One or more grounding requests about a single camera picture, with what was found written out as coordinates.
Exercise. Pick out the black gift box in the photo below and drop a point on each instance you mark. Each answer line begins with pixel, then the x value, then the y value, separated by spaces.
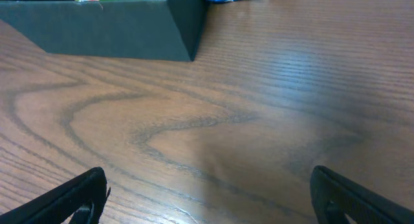
pixel 145 29

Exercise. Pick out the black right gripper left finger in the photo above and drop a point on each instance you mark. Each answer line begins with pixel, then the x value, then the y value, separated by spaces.
pixel 81 199

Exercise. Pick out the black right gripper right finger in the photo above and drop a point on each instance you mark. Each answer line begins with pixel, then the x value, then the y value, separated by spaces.
pixel 336 198

